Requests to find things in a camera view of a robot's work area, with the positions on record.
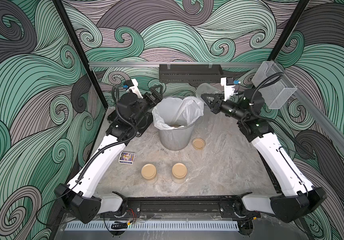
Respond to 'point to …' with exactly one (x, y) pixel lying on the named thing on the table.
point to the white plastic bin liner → (181, 110)
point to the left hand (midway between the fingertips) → (156, 87)
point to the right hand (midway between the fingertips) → (201, 96)
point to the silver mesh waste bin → (176, 137)
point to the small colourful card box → (127, 158)
